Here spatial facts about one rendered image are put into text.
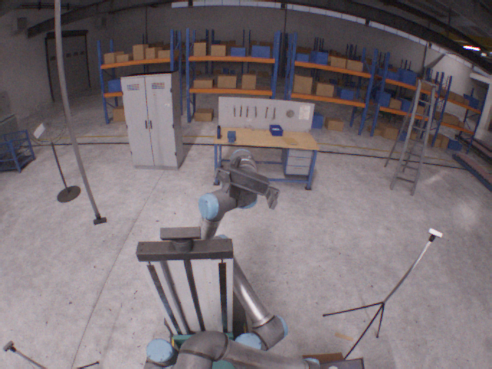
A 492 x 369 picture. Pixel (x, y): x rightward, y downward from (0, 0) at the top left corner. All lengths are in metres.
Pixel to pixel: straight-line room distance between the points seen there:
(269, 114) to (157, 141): 2.21
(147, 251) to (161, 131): 3.87
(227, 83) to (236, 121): 3.05
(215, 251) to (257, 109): 3.88
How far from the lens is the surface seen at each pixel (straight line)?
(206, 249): 0.81
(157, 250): 0.84
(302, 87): 7.65
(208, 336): 0.84
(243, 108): 4.50
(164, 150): 4.73
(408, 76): 9.10
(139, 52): 8.18
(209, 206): 0.82
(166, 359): 1.36
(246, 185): 0.70
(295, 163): 4.24
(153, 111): 4.52
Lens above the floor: 2.39
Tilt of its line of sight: 33 degrees down
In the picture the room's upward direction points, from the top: 3 degrees clockwise
